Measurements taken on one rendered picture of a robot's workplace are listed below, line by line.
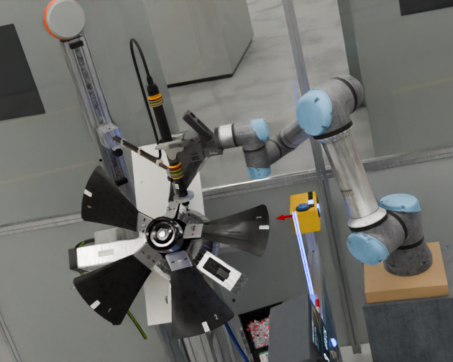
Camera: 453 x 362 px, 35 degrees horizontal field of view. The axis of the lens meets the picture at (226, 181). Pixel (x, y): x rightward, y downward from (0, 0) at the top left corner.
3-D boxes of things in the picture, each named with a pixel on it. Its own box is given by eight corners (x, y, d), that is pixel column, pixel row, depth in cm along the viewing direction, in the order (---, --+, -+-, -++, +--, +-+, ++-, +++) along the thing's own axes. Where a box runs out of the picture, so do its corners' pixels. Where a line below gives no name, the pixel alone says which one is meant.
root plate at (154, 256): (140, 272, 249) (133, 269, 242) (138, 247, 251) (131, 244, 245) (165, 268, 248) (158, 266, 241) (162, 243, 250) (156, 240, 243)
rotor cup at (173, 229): (154, 262, 251) (142, 258, 239) (150, 223, 255) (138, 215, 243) (194, 256, 249) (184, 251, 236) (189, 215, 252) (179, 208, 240)
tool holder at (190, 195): (167, 197, 243) (159, 172, 239) (185, 189, 245) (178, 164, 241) (179, 205, 235) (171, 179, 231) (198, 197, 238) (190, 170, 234)
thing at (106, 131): (100, 145, 293) (94, 126, 289) (116, 139, 295) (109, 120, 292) (109, 151, 284) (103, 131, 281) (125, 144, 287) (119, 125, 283)
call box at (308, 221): (295, 217, 282) (289, 195, 278) (320, 213, 280) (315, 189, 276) (295, 238, 267) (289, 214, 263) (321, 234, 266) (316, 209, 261)
